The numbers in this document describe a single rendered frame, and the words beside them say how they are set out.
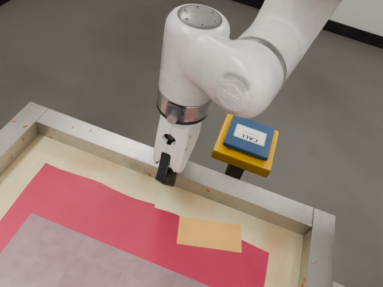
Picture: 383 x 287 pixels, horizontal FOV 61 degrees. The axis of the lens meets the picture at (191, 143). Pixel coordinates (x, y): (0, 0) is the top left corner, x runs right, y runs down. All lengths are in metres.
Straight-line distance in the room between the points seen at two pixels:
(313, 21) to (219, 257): 0.36
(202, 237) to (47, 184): 0.27
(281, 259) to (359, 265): 1.38
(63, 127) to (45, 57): 1.97
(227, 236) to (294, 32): 0.33
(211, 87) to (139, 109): 1.81
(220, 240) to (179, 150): 0.18
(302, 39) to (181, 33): 0.14
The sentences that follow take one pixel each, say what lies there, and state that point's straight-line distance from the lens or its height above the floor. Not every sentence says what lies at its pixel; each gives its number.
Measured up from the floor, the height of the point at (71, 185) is 0.98.
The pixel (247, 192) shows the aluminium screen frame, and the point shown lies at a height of 1.02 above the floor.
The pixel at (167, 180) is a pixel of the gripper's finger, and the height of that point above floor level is 1.02.
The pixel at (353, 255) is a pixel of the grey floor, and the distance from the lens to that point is 1.95.
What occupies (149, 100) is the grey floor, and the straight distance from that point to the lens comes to 2.22.
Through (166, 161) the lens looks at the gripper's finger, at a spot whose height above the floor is 1.09.
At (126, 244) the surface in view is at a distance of 0.53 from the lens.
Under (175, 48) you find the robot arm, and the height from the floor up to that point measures 1.27.
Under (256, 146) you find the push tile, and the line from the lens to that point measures 0.72.
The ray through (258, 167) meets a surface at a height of 0.95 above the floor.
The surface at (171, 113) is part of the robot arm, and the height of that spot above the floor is 1.18.
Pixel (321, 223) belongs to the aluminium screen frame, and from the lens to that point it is 0.59.
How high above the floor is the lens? 1.47
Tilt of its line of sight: 48 degrees down
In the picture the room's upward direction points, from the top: 14 degrees clockwise
